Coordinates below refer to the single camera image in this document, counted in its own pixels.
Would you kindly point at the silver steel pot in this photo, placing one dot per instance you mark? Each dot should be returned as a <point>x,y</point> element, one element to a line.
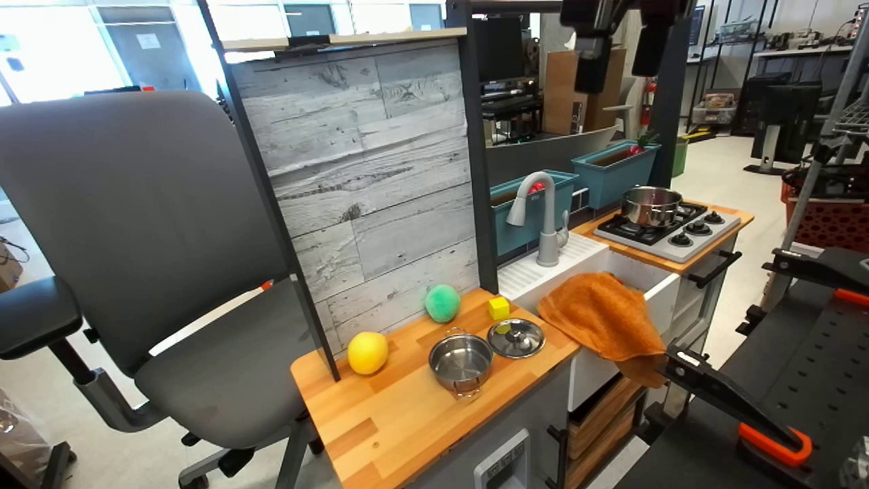
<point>459,363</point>

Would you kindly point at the small yellow cube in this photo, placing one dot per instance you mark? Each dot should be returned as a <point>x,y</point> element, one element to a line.
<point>499,308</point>

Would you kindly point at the light wooden shelf board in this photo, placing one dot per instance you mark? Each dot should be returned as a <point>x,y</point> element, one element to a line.
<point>361,38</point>

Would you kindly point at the grey wood plank panel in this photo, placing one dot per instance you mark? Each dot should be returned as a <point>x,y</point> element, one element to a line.
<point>380,181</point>

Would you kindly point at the dark grey door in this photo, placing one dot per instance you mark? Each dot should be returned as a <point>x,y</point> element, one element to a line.
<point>152,50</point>

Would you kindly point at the upright black frame post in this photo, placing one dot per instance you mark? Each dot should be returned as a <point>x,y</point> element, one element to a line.
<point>480,154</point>

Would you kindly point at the brown bag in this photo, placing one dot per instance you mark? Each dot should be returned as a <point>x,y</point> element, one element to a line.
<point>8,265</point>

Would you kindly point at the slanted black frame post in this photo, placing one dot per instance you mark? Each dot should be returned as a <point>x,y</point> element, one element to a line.
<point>272,194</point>

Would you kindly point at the yellow lemon ball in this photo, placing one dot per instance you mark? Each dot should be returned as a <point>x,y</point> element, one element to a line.
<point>367,353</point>

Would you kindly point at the black perforated work table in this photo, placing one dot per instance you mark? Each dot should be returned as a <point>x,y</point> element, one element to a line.
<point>805,382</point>

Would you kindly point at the wooden cutting board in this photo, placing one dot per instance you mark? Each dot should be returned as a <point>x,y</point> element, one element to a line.
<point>545,408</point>

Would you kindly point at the grey faucet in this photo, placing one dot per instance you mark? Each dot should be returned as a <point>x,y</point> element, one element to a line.
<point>550,235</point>

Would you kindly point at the orange towel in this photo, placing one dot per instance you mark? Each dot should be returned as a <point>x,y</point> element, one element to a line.
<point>602,322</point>

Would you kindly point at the grey office chair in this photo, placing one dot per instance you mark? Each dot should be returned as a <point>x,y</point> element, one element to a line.
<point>152,226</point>

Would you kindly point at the green round ball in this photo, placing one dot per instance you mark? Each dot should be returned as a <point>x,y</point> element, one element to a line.
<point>442,303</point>

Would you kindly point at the grey toy stove top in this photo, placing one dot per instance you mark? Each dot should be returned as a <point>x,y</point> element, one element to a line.
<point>680,238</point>

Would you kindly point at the white ribbed panel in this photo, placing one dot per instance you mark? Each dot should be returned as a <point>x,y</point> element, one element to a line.
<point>634,273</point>

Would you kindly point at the red perforated crate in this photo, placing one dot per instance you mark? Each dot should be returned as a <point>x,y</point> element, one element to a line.
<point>828,222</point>

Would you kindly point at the black machine on stand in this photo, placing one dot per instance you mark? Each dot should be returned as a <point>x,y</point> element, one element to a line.
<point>785,112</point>

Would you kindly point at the large teal box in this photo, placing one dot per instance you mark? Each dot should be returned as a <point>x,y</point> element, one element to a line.
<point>614,173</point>

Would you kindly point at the wooden drawer crate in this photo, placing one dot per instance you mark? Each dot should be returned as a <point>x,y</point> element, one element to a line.
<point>602,429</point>

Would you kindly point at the brown cardboard boxes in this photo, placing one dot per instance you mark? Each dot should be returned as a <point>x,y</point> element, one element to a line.
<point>561,90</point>

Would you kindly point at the silver steel pot lid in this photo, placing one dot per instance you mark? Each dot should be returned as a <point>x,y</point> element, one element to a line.
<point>518,337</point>

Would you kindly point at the black clamp orange tip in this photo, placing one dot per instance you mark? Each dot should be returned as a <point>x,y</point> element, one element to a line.
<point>818,268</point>

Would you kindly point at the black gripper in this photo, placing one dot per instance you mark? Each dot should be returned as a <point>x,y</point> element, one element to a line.
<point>626,12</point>

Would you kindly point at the black metal shelving rack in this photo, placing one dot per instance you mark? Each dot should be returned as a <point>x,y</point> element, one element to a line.
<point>777,35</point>

